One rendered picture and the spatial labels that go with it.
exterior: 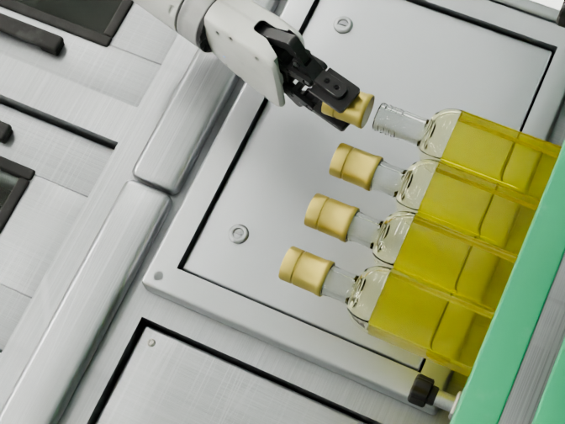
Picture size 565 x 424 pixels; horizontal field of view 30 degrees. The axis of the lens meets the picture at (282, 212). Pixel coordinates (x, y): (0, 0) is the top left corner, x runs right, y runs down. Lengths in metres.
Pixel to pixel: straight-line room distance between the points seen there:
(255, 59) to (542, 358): 0.41
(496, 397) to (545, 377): 0.04
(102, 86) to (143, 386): 0.37
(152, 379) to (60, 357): 0.10
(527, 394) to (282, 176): 0.44
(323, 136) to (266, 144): 0.06
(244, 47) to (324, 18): 0.23
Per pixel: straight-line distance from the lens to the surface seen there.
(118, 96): 1.29
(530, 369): 0.84
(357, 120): 1.04
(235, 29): 1.05
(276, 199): 1.16
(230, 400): 1.13
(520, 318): 0.85
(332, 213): 0.99
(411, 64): 1.23
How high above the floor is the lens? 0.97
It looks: 12 degrees up
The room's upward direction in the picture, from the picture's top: 68 degrees counter-clockwise
